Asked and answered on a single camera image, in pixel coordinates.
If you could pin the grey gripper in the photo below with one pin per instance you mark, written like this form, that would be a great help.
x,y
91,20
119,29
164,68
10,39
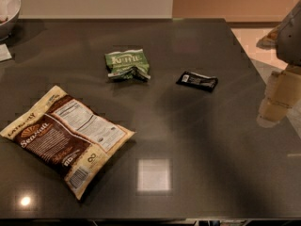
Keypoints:
x,y
290,38

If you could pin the black rxbar chocolate wrapper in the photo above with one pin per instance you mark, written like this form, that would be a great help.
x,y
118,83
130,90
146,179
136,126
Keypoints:
x,y
198,81

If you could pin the green Kettle jalapeno chip bag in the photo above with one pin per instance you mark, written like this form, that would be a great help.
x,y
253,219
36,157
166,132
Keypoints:
x,y
127,65

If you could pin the brown sea salt chip bag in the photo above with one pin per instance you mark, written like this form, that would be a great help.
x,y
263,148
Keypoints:
x,y
67,136

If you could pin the white paper napkin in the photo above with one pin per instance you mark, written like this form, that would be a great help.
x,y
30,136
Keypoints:
x,y
4,53

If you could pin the white bowl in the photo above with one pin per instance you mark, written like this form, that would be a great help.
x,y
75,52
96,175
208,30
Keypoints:
x,y
9,14

